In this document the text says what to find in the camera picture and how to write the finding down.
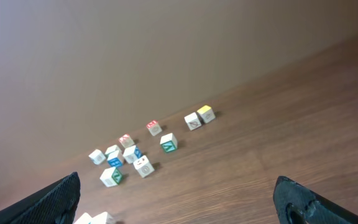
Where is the blue edged bee block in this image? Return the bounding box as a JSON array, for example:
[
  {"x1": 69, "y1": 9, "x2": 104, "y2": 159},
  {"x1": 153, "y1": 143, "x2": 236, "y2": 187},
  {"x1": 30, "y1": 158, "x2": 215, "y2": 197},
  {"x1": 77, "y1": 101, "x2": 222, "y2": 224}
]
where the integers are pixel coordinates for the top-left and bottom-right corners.
[{"x1": 107, "y1": 151, "x2": 124, "y2": 167}]

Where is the red A block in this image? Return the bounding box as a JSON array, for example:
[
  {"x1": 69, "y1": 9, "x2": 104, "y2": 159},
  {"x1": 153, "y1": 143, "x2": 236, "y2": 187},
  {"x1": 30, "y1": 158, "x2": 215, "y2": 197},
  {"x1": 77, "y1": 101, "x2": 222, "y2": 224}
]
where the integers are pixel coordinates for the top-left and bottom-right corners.
[{"x1": 118, "y1": 134, "x2": 135, "y2": 149}]

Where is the yellow edged red circle block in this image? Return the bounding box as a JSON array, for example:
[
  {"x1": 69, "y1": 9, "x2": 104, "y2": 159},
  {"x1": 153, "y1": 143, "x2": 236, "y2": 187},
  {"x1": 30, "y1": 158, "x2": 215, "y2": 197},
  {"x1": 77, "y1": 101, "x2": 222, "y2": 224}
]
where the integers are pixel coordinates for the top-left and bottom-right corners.
[{"x1": 133, "y1": 155, "x2": 155, "y2": 178}]

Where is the green edged block far left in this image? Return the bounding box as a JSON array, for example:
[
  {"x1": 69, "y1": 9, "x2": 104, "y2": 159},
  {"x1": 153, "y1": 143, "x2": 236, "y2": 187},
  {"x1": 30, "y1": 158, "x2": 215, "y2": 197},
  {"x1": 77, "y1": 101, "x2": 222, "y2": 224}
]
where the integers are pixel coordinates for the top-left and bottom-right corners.
[{"x1": 88, "y1": 149, "x2": 106, "y2": 165}]

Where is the plain wooden block lower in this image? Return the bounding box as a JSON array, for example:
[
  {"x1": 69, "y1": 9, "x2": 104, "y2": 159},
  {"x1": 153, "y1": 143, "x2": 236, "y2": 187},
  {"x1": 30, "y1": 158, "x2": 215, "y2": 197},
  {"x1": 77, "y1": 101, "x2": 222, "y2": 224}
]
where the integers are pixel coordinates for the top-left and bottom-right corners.
[{"x1": 99, "y1": 167, "x2": 123, "y2": 187}]

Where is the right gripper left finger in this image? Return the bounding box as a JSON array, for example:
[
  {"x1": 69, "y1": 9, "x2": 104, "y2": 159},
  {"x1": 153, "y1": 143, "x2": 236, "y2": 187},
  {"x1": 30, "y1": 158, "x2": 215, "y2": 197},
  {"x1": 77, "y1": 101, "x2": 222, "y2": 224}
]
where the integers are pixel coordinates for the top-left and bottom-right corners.
[{"x1": 0, "y1": 172, "x2": 81, "y2": 224}]

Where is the green edged block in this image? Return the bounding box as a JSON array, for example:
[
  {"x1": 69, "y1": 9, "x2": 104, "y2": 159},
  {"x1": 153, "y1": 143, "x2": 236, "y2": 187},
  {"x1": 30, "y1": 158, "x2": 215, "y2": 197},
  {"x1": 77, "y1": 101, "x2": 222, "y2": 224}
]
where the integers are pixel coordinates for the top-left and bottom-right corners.
[
  {"x1": 160, "y1": 133, "x2": 178, "y2": 153},
  {"x1": 88, "y1": 149, "x2": 106, "y2": 165}
]

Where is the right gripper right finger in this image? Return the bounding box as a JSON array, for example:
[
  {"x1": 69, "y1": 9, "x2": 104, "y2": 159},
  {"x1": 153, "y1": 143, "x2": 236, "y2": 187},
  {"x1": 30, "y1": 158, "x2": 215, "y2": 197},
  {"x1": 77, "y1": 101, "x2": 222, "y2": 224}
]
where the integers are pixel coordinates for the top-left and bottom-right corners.
[{"x1": 273, "y1": 175, "x2": 358, "y2": 224}]

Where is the plain block with figure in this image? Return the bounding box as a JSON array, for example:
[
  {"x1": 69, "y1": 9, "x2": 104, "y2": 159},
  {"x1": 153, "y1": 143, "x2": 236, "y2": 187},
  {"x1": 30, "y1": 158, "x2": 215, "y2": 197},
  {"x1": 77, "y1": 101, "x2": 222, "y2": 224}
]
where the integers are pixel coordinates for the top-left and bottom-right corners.
[{"x1": 123, "y1": 145, "x2": 143, "y2": 164}]

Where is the red M block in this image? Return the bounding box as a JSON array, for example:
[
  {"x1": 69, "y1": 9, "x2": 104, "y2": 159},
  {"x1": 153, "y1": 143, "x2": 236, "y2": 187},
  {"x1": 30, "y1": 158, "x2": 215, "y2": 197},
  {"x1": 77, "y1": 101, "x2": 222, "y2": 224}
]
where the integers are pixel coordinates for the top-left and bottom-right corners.
[{"x1": 146, "y1": 120, "x2": 162, "y2": 136}]

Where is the green edged block right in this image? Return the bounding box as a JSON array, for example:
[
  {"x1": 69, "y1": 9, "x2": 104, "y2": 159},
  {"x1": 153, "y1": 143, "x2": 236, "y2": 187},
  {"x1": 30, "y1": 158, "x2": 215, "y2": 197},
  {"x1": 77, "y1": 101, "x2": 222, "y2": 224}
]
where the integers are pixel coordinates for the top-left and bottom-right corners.
[{"x1": 160, "y1": 133, "x2": 178, "y2": 153}]

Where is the blue edged white block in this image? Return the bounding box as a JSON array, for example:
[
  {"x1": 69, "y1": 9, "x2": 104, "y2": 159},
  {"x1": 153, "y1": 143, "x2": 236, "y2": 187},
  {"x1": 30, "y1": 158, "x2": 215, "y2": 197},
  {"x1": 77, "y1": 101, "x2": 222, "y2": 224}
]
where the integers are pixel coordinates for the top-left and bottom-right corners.
[{"x1": 73, "y1": 213, "x2": 93, "y2": 224}]

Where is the red edged white block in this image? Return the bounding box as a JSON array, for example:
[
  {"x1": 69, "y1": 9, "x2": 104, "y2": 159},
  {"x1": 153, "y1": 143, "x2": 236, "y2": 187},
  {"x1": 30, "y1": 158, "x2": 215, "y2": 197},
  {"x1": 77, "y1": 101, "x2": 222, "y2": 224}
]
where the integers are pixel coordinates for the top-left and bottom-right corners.
[{"x1": 184, "y1": 112, "x2": 201, "y2": 131}]

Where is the plain white block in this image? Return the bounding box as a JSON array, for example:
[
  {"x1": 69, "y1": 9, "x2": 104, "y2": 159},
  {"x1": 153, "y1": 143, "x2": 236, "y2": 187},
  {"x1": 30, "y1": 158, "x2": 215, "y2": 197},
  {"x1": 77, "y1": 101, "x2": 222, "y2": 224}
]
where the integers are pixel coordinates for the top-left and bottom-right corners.
[{"x1": 91, "y1": 212, "x2": 116, "y2": 224}]

